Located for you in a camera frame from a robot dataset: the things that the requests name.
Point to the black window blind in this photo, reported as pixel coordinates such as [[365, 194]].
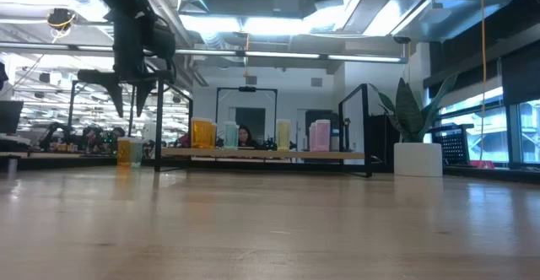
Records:
[[521, 82]]

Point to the grey metal post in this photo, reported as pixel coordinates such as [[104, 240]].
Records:
[[12, 168]]

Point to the distant black robot equipment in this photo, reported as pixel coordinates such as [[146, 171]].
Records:
[[90, 138]]

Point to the small red object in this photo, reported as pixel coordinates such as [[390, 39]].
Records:
[[481, 164]]

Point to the grey wall vent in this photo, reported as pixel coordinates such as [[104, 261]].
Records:
[[251, 80], [316, 82]]

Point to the green plant in white pot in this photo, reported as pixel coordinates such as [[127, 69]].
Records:
[[417, 159]]

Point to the black dome ceiling camera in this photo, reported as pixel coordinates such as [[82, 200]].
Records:
[[401, 40]]

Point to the grey rectangular ceiling duct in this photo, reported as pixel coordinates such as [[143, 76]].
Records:
[[379, 1]]

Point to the distant black gantry frame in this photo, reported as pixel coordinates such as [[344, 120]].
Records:
[[246, 89], [71, 115]]

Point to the black cabinet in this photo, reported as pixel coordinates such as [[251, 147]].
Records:
[[379, 145]]

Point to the grey ceiling box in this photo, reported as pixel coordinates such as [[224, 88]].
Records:
[[287, 1]]

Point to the black monitor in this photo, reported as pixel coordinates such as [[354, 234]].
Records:
[[10, 117]]

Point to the black aluminium table frame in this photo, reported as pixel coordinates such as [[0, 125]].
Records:
[[485, 174]]

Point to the black perforated metal panel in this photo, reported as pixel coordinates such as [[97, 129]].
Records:
[[453, 149]]

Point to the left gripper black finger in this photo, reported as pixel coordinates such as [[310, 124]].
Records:
[[115, 96], [144, 96]]

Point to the person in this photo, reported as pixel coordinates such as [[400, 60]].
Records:
[[244, 136], [119, 131]]

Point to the large orange pill bottle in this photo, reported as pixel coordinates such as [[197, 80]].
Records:
[[214, 136], [201, 133], [123, 151]]

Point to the black door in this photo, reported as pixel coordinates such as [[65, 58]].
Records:
[[253, 117], [310, 116]]

